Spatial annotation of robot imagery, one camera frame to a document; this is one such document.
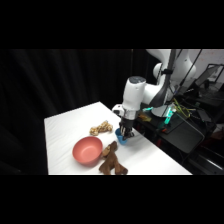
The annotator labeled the black robot stand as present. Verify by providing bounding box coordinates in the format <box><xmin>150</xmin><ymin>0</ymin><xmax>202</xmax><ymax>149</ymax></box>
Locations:
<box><xmin>133</xmin><ymin>98</ymin><xmax>206</xmax><ymax>157</ymax></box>

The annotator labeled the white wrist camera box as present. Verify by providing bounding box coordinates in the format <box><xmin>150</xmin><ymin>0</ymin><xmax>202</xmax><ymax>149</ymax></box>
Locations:
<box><xmin>111</xmin><ymin>103</ymin><xmax>125</xmax><ymax>119</ymax></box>

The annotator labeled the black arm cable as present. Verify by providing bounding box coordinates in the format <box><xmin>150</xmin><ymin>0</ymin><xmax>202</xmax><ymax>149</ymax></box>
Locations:
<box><xmin>148</xmin><ymin>49</ymin><xmax>203</xmax><ymax>109</ymax></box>

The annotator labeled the brown moose plush toy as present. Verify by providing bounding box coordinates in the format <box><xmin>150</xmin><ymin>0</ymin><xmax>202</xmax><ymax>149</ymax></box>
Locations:
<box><xmin>98</xmin><ymin>140</ymin><xmax>129</xmax><ymax>176</ymax></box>

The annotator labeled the spotted giraffe plush toy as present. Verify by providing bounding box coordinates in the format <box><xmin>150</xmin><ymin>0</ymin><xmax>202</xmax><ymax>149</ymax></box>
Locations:
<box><xmin>88</xmin><ymin>119</ymin><xmax>115</xmax><ymax>137</ymax></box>

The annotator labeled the black curtain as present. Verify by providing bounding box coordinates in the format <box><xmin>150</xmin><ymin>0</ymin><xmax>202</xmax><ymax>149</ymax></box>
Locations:
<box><xmin>0</xmin><ymin>49</ymin><xmax>161</xmax><ymax>176</ymax></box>

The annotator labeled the pink plastic bowl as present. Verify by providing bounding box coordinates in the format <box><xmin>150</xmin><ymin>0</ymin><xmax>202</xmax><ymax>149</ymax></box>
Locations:
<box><xmin>72</xmin><ymin>135</ymin><xmax>104</xmax><ymax>167</ymax></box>

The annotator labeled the blue plastic cup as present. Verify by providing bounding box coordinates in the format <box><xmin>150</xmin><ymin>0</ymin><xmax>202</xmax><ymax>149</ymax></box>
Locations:
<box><xmin>114</xmin><ymin>128</ymin><xmax>130</xmax><ymax>146</ymax></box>

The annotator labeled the yellow-green cable bundle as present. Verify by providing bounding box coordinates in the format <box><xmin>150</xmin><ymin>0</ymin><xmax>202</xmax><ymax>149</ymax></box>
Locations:
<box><xmin>171</xmin><ymin>96</ymin><xmax>194</xmax><ymax>120</ymax></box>

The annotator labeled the yellow-brown flat object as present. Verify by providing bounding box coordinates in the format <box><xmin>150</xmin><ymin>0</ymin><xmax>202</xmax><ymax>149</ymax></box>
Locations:
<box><xmin>137</xmin><ymin>112</ymin><xmax>153</xmax><ymax>123</ymax></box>

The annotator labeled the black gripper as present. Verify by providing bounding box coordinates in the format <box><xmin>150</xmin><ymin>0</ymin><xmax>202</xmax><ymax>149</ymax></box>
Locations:
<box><xmin>118</xmin><ymin>116</ymin><xmax>136</xmax><ymax>141</ymax></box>

